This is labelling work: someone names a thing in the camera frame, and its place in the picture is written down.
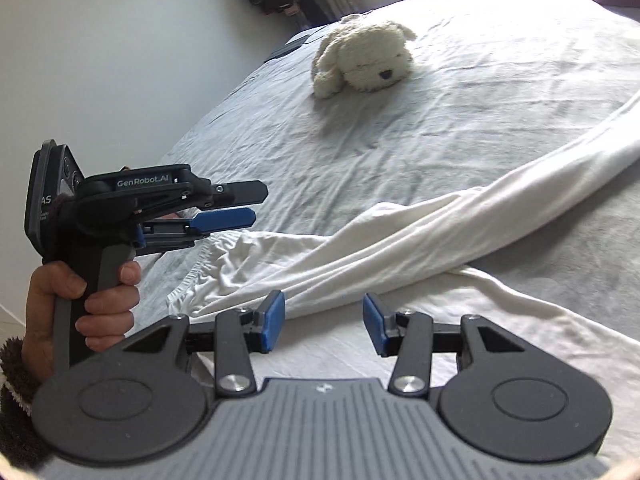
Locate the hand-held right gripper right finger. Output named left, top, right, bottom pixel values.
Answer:
left=362, top=292, right=532, bottom=397

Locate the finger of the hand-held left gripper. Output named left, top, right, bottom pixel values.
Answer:
left=187, top=180, right=269, bottom=211
left=133, top=207, right=258, bottom=257

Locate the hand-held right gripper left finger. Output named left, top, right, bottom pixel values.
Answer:
left=120, top=290, right=287, bottom=397

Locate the white garment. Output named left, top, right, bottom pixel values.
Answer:
left=167, top=102, right=640, bottom=461

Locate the person's left forearm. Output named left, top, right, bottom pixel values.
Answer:
left=0, top=337, right=53, bottom=472

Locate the person's left hand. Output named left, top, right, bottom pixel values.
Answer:
left=26, top=259, right=143, bottom=377

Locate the white plush dog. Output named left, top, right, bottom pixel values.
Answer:
left=311, top=20, right=418, bottom=99

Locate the grey bed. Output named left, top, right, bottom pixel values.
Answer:
left=134, top=0, right=640, bottom=461

